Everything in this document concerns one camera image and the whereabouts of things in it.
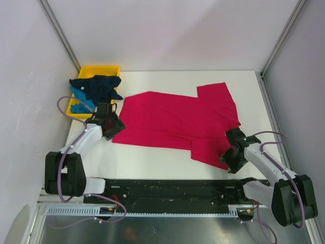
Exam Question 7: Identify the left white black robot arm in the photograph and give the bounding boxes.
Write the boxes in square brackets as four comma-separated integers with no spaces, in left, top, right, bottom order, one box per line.
[45,103,125,203]

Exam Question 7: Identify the aluminium corner post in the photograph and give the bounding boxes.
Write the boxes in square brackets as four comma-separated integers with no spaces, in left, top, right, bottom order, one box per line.
[260,0,310,78]
[38,0,81,73]

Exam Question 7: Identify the navy t shirt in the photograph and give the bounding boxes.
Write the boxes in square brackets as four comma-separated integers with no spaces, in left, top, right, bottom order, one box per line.
[70,75,123,105]

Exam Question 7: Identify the grey slotted cable duct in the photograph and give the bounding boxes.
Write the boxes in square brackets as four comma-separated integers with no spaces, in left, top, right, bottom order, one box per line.
[46,205,255,218]

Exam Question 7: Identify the yellow plastic bin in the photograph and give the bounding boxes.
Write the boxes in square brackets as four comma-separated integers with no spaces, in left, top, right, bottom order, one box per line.
[66,65,120,120]

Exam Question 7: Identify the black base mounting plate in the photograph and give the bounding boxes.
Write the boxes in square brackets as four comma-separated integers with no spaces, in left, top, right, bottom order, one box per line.
[83,179,253,213]

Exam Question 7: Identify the left aluminium corner post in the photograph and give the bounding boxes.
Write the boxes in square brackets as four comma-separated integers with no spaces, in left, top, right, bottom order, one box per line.
[38,0,81,73]

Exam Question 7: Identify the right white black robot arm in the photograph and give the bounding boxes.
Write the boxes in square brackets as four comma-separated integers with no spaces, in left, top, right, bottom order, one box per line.
[220,128,318,228]

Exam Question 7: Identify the right aluminium corner post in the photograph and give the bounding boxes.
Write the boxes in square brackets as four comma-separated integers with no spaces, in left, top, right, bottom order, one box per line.
[260,0,310,78]

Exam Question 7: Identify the pink t shirt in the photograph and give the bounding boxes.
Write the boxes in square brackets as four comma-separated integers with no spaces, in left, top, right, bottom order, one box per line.
[113,83,241,170]

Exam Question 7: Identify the teal t shirt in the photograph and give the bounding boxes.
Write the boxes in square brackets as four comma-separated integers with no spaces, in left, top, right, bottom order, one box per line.
[70,86,96,114]

